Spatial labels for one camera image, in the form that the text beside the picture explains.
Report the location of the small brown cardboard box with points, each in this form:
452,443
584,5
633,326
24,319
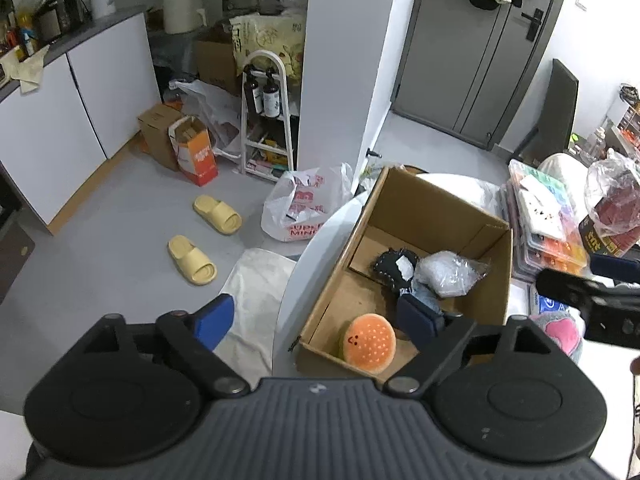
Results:
155,132

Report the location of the cream cloth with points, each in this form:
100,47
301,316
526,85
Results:
30,70

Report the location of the white kitchen cabinet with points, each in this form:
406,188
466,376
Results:
75,110

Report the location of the grey plush with pink patch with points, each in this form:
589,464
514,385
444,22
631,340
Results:
557,332

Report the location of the burger plush toy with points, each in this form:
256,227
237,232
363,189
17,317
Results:
370,341

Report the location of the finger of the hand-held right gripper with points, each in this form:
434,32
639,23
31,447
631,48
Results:
615,266
570,286

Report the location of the grey door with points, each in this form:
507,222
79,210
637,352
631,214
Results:
450,60

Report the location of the yellow slipper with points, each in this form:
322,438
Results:
192,260
217,214

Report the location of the white floor mat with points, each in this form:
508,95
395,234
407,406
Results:
255,300

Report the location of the black stitched pouch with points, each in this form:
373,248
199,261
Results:
387,267

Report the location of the small clear plastic bag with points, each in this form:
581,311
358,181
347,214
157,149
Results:
445,272

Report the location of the large brown cardboard box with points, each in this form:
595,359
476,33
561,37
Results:
215,65

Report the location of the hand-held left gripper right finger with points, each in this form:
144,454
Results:
420,321

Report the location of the white storage rack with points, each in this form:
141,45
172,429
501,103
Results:
247,130

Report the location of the blue tissue packet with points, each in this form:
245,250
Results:
547,306

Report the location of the yellow printed sack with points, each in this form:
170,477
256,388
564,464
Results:
270,42

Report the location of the white printed shopping bag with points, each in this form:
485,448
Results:
300,210

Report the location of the white wall switch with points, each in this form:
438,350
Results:
581,2

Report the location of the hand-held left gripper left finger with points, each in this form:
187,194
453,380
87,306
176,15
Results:
215,319

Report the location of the black chair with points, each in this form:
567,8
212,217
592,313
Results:
560,110

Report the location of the clear plastic liner bag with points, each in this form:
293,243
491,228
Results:
615,175

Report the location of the cream round appliance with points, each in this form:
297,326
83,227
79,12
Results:
182,12

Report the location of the clear bottle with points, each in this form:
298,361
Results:
595,142

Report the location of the orange open carton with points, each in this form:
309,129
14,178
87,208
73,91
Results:
197,160

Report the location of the translucent plastic bag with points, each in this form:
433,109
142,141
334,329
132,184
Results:
210,105

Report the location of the colourful compartment organizer box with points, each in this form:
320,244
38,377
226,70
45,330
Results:
540,180
530,260
525,272

